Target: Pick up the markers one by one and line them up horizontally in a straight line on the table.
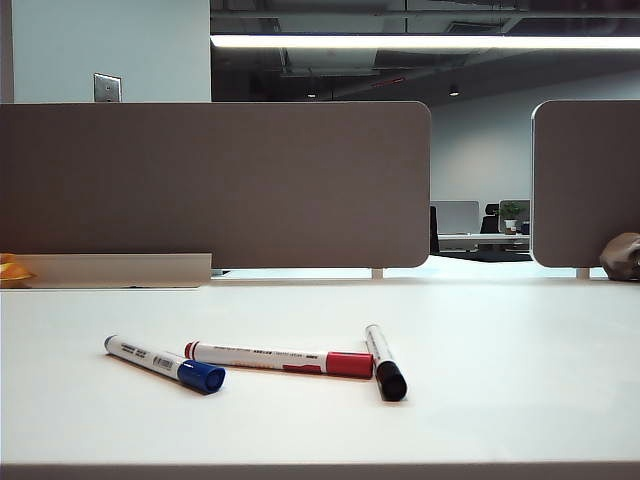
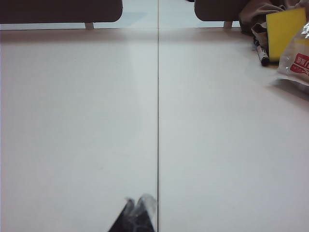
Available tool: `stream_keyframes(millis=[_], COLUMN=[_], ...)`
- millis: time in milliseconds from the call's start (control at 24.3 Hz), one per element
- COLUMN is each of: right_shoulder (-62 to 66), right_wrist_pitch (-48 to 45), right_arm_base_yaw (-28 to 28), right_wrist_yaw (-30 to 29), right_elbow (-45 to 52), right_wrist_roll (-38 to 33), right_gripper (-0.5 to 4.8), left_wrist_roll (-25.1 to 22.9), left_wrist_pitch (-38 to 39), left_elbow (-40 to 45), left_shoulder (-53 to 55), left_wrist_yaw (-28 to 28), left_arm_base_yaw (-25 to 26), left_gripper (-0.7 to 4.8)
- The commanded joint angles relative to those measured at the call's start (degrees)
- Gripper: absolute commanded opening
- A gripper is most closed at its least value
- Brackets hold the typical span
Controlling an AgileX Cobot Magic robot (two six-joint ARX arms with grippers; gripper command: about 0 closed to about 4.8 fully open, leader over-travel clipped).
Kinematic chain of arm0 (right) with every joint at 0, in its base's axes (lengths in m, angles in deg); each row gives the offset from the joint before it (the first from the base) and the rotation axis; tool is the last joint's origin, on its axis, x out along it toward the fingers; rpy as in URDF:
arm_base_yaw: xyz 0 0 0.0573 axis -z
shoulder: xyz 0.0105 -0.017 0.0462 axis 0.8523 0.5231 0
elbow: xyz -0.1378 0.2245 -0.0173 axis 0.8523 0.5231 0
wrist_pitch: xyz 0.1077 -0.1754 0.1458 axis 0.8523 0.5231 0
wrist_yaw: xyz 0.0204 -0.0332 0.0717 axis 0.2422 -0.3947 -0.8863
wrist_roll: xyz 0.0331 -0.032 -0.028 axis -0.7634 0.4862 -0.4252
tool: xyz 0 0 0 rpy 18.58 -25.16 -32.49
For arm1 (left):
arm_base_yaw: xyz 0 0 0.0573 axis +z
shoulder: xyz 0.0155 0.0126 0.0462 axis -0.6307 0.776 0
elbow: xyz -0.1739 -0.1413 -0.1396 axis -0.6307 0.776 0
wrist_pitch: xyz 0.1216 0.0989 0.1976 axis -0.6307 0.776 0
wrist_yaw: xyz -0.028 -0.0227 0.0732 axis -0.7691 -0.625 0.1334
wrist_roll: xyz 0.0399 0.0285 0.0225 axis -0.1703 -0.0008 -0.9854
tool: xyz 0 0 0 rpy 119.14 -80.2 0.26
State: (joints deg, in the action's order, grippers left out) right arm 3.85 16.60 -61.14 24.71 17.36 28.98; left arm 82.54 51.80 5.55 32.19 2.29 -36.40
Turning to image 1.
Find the black cap whiteboard marker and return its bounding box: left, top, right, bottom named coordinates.
left=363, top=323, right=409, bottom=403

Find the blue cap whiteboard marker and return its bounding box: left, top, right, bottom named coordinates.
left=103, top=333, right=227, bottom=395

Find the wide brown desk divider panel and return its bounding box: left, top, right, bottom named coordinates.
left=0, top=101, right=432, bottom=270

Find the red cap whiteboard marker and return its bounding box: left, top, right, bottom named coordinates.
left=183, top=339, right=375, bottom=380

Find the white background desk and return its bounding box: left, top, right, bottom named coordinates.
left=435, top=232, right=532, bottom=253

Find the small potted green plant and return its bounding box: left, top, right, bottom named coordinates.
left=498, top=200, right=524, bottom=236

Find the flat white box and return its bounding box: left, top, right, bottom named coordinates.
left=22, top=252, right=214, bottom=290

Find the long ceiling light strip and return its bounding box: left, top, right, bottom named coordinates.
left=209, top=33, right=640, bottom=50

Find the narrow brown desk divider panel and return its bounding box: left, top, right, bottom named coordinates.
left=531, top=98, right=640, bottom=269

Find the brown crumpled object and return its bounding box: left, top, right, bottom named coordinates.
left=599, top=231, right=640, bottom=281

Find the orange object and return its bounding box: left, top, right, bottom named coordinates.
left=0, top=253, right=39, bottom=289

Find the metal wall switch plate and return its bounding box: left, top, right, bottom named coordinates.
left=92, top=72, right=123, bottom=104

